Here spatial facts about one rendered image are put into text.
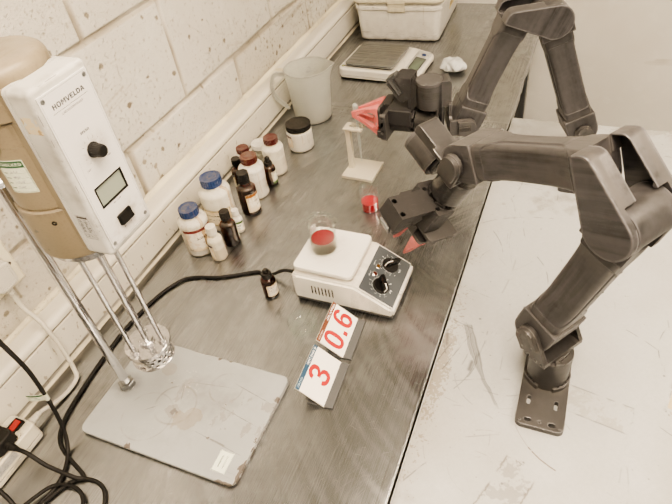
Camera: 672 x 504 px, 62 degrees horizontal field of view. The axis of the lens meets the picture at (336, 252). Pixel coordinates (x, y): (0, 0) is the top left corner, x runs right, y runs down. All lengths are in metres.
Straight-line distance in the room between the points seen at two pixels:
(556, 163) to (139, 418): 0.75
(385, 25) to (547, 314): 1.42
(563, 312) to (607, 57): 1.67
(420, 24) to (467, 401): 1.39
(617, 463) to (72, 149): 0.81
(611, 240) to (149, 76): 0.96
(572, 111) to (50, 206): 1.01
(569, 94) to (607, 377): 0.58
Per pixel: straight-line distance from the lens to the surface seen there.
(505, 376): 0.98
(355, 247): 1.06
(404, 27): 2.05
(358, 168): 1.40
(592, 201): 0.66
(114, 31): 1.21
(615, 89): 2.45
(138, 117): 1.26
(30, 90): 0.59
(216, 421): 0.97
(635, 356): 1.05
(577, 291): 0.78
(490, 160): 0.78
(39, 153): 0.62
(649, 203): 0.68
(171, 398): 1.02
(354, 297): 1.03
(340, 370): 0.98
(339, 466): 0.90
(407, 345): 1.01
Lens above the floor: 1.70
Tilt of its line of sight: 43 degrees down
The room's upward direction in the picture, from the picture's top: 9 degrees counter-clockwise
